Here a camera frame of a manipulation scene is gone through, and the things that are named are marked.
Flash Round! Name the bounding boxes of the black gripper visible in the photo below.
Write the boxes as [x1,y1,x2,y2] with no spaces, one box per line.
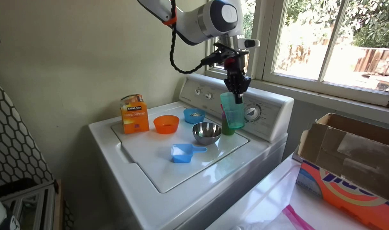
[215,43,251,104]

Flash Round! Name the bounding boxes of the teal green plastic cup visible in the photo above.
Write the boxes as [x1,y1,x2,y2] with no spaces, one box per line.
[220,92,244,129]

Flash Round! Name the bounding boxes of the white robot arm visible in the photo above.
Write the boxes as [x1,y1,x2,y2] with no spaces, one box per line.
[137,0,256,104]

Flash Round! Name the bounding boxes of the white washing machine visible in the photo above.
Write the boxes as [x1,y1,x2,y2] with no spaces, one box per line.
[89,89,293,230]

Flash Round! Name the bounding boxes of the orange fabric softener box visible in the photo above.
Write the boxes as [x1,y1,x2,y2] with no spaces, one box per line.
[120,94,150,135]

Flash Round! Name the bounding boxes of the white dryer machine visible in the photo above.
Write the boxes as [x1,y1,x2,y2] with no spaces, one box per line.
[206,156,368,230]

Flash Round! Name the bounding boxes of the washer timer knob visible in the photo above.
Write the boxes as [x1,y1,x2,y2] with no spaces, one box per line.
[244,105,261,122]

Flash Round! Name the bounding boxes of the stacked coloured cups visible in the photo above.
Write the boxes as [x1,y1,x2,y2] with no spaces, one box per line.
[221,114,235,136]

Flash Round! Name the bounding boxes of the steel metal bowl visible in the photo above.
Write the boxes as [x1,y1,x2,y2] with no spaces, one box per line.
[192,122,221,146]

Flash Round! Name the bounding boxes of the blue bowl with oats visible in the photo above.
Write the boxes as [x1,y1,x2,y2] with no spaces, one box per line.
[183,108,205,124]

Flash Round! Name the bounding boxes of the orange plastic bowl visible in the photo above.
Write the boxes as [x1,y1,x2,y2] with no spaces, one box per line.
[153,115,179,135]

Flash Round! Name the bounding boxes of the blue plastic scoop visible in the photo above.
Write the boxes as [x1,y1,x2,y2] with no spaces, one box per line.
[170,143,207,164]

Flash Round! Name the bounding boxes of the hexagon pattern black panel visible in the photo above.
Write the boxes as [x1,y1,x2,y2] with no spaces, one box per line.
[0,86,54,187]

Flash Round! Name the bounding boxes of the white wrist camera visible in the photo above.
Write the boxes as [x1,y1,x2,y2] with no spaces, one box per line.
[240,39,260,49]

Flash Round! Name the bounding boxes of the white window frame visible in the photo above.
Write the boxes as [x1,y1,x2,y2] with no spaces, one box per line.
[203,0,389,128]

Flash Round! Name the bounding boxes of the grey metal frame stand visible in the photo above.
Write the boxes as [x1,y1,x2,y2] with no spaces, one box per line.
[1,182,64,230]

